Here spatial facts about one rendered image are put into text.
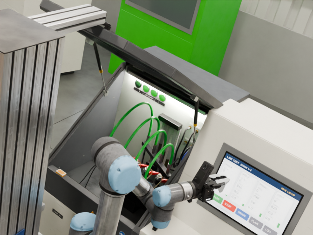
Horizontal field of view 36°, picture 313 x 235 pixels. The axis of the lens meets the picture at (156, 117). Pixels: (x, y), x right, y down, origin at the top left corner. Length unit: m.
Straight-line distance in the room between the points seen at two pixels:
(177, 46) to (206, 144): 2.90
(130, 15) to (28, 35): 4.07
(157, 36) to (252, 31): 1.52
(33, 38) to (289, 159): 1.28
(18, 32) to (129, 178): 0.58
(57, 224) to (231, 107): 1.19
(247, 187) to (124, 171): 0.88
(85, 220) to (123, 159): 0.45
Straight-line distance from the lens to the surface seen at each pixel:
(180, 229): 2.48
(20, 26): 1.55
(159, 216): 1.94
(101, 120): 2.90
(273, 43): 6.29
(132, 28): 5.53
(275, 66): 6.35
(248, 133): 2.29
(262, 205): 2.33
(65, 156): 2.81
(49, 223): 2.93
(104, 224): 1.77
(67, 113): 5.08
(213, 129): 2.36
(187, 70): 2.85
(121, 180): 1.61
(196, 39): 5.06
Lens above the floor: 2.60
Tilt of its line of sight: 29 degrees down
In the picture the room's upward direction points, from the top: 15 degrees clockwise
